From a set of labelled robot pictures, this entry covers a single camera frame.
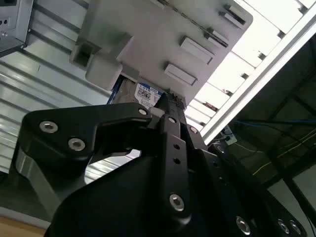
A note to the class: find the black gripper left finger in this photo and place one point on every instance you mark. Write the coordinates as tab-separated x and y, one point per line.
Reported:
61	133

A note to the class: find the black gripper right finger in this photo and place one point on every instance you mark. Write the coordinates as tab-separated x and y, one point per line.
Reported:
222	172

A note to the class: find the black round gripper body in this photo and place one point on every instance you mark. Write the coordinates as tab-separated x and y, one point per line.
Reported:
111	209

